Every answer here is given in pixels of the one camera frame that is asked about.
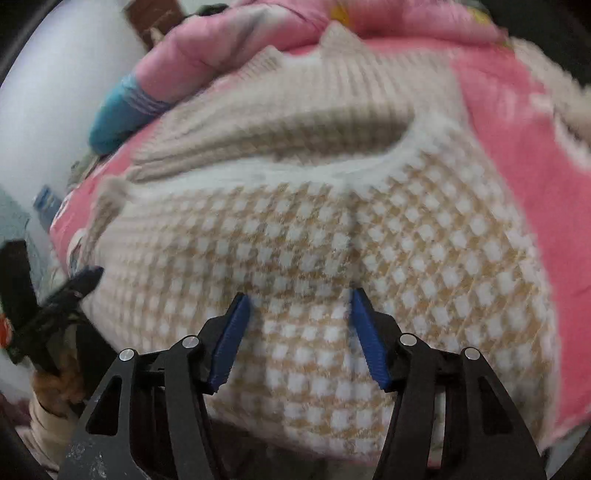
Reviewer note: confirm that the cream fluffy garment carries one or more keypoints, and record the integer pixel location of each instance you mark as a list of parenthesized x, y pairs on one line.
[(566, 100)]

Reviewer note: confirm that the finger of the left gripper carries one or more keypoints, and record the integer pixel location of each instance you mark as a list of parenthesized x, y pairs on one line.
[(55, 311)]

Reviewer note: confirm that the black headboard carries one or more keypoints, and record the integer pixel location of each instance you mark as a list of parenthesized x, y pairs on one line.
[(560, 28)]

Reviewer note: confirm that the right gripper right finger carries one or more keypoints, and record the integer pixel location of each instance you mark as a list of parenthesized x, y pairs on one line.
[(452, 417)]

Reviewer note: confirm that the beige white houndstooth coat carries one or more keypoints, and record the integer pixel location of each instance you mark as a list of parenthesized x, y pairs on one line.
[(323, 258)]

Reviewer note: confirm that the pink blue quilt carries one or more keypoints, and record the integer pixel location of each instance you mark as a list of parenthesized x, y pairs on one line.
[(203, 48)]

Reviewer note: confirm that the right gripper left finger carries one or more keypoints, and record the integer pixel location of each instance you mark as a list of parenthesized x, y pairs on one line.
[(147, 419)]

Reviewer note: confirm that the brown wooden door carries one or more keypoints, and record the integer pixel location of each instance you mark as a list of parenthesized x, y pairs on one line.
[(146, 15)]

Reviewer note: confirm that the person left hand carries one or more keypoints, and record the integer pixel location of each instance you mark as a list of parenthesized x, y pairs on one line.
[(57, 394)]

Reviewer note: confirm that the pink floral bed blanket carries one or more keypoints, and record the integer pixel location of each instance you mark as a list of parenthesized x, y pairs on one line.
[(531, 161)]

